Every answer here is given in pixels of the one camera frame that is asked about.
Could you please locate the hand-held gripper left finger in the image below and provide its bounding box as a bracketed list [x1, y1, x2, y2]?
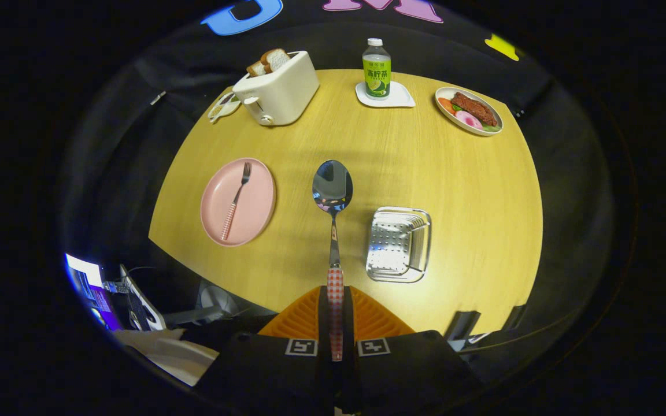
[194, 286, 334, 415]

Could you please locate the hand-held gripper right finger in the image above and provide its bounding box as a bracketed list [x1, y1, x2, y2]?
[343, 286, 484, 415]

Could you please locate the fork with checked handle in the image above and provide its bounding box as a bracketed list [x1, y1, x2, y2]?
[221, 162, 252, 242]

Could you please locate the spoon with checked handle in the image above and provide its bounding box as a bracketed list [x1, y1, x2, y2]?
[312, 159, 354, 362]

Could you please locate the white cloth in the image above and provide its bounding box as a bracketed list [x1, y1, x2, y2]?
[114, 328, 219, 387]

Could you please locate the perforated metal basket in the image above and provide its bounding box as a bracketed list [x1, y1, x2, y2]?
[365, 206, 432, 284]

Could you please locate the pink round plate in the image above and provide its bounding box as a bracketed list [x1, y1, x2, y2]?
[200, 158, 276, 247]

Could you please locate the white oval food plate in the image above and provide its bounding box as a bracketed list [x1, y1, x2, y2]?
[435, 87, 504, 137]

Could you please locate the pink round food slice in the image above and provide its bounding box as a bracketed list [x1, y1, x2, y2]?
[455, 110, 483, 131]

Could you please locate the white divided condiment dish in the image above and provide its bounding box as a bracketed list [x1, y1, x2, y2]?
[208, 91, 242, 124]

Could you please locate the red-brown meat piece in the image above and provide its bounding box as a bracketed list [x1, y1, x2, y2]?
[450, 92, 498, 127]

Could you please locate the white square coaster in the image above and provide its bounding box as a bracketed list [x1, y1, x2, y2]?
[355, 81, 416, 109]

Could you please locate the white toaster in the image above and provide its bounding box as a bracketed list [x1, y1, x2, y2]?
[232, 50, 320, 127]

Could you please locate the green label drink bottle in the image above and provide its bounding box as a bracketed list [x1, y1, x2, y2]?
[362, 38, 392, 101]

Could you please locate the large toast bread slice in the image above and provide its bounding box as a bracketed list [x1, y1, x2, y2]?
[260, 49, 292, 73]

